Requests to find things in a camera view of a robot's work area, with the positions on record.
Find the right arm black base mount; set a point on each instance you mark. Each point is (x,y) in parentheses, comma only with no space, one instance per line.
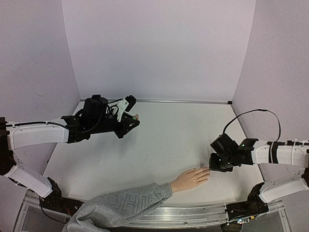
(253,206)

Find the aluminium front rail base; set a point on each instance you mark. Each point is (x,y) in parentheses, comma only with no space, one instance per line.
(204,218)

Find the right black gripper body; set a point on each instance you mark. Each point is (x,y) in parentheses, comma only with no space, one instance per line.
(216,164)

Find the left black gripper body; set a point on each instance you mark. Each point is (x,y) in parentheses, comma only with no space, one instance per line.
(101,126)

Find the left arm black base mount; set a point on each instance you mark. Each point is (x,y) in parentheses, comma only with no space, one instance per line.
(56,202)

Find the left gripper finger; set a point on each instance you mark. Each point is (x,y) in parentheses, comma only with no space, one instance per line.
(127,127)
(127,117)

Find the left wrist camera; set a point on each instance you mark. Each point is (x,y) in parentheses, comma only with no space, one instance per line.
(124,105)

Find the person's bare hand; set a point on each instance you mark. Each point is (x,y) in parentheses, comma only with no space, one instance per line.
(190,179)

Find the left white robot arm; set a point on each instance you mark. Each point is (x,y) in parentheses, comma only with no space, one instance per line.
(18,135)

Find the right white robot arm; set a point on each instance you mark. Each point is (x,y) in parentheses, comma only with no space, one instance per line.
(291,153)

